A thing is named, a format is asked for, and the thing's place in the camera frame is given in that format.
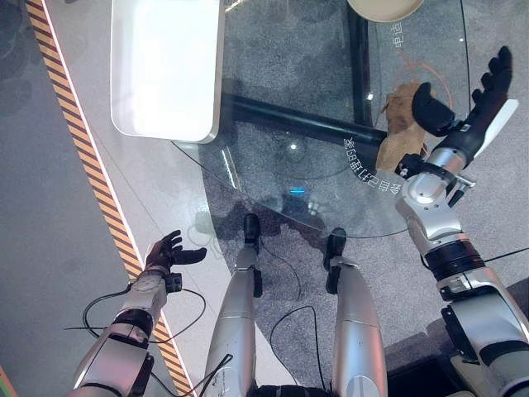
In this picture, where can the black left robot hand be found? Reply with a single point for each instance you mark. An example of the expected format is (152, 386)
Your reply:
(171, 255)

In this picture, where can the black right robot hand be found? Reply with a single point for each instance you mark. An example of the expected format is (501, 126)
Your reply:
(475, 118)

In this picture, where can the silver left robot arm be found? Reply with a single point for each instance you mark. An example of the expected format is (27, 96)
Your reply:
(124, 331)

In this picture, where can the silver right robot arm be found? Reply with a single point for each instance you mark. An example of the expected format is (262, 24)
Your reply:
(458, 256)

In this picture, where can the brown cleaning cloth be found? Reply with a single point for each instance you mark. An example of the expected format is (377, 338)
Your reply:
(400, 132)

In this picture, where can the white rectangular basket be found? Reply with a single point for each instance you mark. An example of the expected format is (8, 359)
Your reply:
(165, 68)

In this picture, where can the silver left robot leg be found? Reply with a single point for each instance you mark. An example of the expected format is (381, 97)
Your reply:
(235, 314)

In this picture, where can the silver robot leg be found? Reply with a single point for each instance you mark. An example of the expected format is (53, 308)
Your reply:
(235, 314)
(355, 322)

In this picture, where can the yellow black hazard tape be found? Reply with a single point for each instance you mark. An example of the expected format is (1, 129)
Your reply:
(103, 194)

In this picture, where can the round glass table top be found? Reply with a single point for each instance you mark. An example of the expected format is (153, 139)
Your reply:
(339, 124)

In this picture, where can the beige round plate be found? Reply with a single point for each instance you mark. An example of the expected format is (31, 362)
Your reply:
(384, 9)

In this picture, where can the silver right robot leg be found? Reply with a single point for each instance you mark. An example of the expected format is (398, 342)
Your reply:
(355, 322)

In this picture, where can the black table frame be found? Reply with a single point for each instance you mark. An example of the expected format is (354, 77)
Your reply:
(330, 103)

